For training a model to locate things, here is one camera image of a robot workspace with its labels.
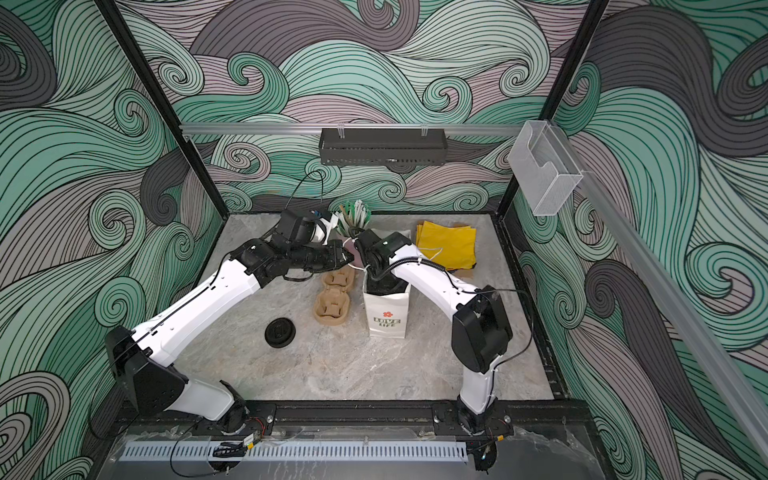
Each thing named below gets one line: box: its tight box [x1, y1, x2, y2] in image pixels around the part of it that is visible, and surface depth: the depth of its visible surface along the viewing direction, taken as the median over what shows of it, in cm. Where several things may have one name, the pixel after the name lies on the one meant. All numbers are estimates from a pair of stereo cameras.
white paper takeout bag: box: [362, 267, 411, 338], surface depth 75 cm
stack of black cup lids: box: [264, 317, 297, 349], surface depth 87 cm
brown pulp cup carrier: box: [313, 267, 355, 326], surface depth 92 cm
